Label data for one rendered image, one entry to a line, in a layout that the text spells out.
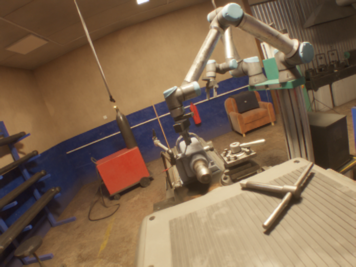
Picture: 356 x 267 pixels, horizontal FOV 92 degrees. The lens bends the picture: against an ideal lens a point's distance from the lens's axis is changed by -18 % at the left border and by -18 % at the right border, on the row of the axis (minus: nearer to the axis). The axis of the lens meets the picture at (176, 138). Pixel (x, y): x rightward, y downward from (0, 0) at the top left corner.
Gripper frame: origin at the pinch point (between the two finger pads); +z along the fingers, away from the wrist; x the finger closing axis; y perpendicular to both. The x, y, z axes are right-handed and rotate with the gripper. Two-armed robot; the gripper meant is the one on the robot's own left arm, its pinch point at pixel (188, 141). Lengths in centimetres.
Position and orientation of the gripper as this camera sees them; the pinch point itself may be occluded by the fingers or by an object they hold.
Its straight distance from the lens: 129.2
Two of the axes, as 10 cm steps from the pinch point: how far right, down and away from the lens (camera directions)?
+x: -4.2, 3.7, -8.3
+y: -8.4, 1.8, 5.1
